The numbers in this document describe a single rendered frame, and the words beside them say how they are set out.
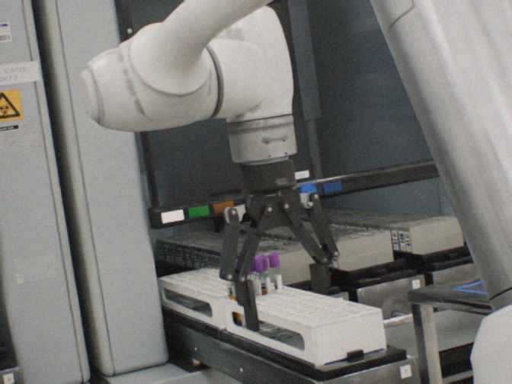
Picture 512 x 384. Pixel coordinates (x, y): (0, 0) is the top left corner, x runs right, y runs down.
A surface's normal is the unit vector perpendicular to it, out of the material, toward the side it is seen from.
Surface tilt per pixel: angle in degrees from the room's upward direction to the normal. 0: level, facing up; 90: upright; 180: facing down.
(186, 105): 145
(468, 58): 74
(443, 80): 81
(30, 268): 90
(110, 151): 90
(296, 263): 90
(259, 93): 103
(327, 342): 90
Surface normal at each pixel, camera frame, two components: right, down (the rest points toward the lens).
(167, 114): 0.37, 0.81
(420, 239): 0.38, 0.03
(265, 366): -0.91, 0.16
